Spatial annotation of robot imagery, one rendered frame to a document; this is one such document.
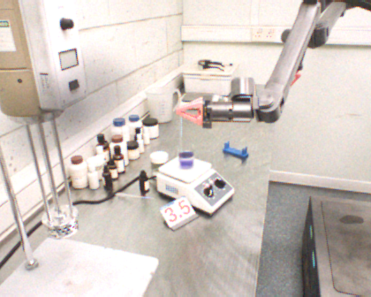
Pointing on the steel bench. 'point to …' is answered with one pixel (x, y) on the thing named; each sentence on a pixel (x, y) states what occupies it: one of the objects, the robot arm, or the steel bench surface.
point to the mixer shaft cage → (52, 221)
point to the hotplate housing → (175, 189)
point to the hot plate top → (185, 171)
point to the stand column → (10, 192)
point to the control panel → (213, 189)
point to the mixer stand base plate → (80, 272)
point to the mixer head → (34, 58)
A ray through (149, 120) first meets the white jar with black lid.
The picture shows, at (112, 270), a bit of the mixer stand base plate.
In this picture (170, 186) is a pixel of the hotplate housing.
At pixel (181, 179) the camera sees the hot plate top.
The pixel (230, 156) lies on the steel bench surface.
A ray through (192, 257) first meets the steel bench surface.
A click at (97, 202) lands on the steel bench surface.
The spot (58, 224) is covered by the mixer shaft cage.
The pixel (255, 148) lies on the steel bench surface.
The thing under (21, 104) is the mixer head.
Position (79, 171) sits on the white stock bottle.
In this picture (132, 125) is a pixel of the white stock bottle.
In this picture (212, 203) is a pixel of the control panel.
